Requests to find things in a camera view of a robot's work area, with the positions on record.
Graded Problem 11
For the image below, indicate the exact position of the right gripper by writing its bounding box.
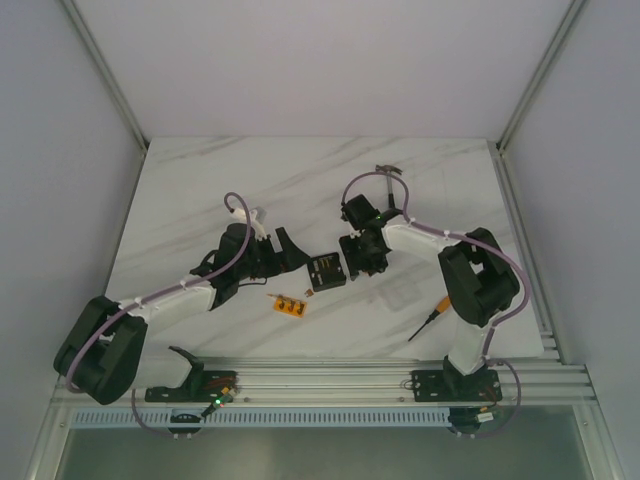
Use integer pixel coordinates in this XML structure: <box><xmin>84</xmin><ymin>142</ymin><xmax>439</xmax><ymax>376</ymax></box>
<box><xmin>338</xmin><ymin>232</ymin><xmax>388</xmax><ymax>281</ymax></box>

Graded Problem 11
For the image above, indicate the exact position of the black fuse box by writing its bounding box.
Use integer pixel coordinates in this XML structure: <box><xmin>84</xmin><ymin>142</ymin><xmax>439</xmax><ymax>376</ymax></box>
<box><xmin>306</xmin><ymin>252</ymin><xmax>347</xmax><ymax>293</ymax></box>

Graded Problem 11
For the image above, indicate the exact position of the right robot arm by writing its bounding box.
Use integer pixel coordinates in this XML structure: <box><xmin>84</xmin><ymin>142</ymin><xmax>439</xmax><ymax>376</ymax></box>
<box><xmin>339</xmin><ymin>195</ymin><xmax>521</xmax><ymax>399</ymax></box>

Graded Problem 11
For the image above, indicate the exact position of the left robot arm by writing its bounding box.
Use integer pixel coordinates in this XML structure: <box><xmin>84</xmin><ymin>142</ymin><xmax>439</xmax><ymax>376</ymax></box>
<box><xmin>53</xmin><ymin>223</ymin><xmax>310</xmax><ymax>405</ymax></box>

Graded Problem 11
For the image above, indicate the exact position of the orange terminal block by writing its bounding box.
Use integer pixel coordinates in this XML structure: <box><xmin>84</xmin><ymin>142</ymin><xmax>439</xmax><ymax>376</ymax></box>
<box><xmin>268</xmin><ymin>294</ymin><xmax>308</xmax><ymax>319</ymax></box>

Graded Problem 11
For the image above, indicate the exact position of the claw hammer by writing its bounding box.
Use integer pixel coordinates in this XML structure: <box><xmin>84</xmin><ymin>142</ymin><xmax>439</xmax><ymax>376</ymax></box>
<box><xmin>375</xmin><ymin>164</ymin><xmax>402</xmax><ymax>209</ymax></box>

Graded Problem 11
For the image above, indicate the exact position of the orange handled screwdriver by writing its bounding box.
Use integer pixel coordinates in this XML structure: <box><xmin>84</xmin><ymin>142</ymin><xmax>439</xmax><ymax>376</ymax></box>
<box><xmin>408</xmin><ymin>297</ymin><xmax>451</xmax><ymax>342</ymax></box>

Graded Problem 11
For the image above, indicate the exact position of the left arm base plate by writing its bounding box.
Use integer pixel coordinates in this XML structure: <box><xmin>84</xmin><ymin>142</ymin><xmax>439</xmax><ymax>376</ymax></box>
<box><xmin>144</xmin><ymin>370</ymin><xmax>237</xmax><ymax>403</ymax></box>

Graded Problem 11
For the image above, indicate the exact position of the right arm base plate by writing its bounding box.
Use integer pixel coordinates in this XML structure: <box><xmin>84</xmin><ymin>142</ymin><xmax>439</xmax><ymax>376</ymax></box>
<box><xmin>410</xmin><ymin>369</ymin><xmax>503</xmax><ymax>403</ymax></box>

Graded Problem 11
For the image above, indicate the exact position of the white cable duct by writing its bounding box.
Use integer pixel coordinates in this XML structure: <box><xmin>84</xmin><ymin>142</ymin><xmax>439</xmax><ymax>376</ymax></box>
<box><xmin>69</xmin><ymin>407</ymin><xmax>504</xmax><ymax>429</ymax></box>

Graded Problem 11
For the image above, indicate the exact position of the aluminium rail frame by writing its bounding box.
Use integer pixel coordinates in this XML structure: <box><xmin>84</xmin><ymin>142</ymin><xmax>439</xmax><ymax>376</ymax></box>
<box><xmin>49</xmin><ymin>357</ymin><xmax>598</xmax><ymax>403</ymax></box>

